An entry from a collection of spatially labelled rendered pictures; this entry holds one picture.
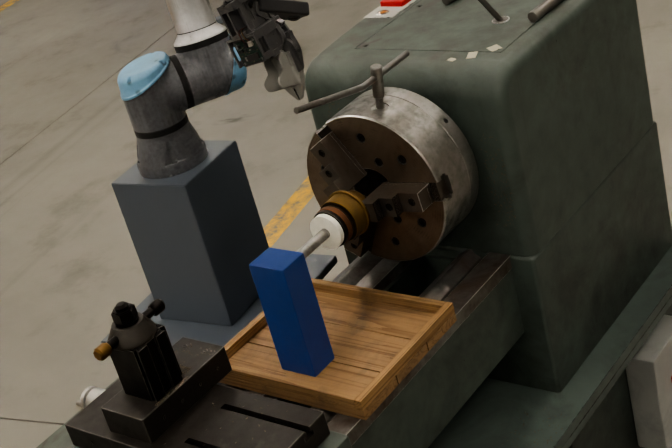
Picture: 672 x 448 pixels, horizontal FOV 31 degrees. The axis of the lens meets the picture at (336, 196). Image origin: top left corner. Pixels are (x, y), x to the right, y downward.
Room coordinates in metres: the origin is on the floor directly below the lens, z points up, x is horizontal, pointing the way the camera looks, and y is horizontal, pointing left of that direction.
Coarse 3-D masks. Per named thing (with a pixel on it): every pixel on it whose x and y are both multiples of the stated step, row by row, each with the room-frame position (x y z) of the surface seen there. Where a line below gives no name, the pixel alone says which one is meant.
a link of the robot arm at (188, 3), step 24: (168, 0) 2.45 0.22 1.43; (192, 0) 2.43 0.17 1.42; (192, 24) 2.42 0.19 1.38; (216, 24) 2.45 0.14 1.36; (192, 48) 2.40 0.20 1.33; (216, 48) 2.41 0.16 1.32; (192, 72) 2.39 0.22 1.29; (216, 72) 2.39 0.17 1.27; (240, 72) 2.40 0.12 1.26; (216, 96) 2.41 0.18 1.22
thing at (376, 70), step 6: (372, 66) 2.06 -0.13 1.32; (378, 66) 2.06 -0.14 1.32; (372, 72) 2.06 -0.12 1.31; (378, 72) 2.05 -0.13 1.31; (378, 78) 2.05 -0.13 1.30; (372, 84) 2.06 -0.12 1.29; (378, 84) 2.05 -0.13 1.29; (372, 90) 2.07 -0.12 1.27; (378, 90) 2.06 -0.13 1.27; (378, 96) 2.06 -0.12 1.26; (378, 102) 2.06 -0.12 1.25; (378, 108) 2.07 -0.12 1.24
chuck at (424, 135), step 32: (384, 96) 2.11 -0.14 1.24; (320, 128) 2.15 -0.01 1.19; (352, 128) 2.07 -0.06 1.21; (384, 128) 2.02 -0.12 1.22; (416, 128) 2.02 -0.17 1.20; (384, 160) 2.03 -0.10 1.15; (416, 160) 1.98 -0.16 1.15; (448, 160) 1.99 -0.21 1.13; (320, 192) 2.15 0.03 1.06; (384, 224) 2.06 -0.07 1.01; (416, 224) 2.00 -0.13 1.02; (448, 224) 1.97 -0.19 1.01; (384, 256) 2.07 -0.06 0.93; (416, 256) 2.02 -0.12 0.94
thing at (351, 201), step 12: (336, 192) 2.01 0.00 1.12; (348, 192) 1.99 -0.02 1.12; (324, 204) 1.99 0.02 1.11; (336, 204) 1.97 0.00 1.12; (348, 204) 1.97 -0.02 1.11; (360, 204) 1.97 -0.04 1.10; (336, 216) 1.94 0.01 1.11; (348, 216) 1.95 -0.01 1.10; (360, 216) 1.96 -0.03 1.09; (348, 228) 1.93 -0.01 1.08; (360, 228) 1.96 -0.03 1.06; (348, 240) 1.94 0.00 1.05
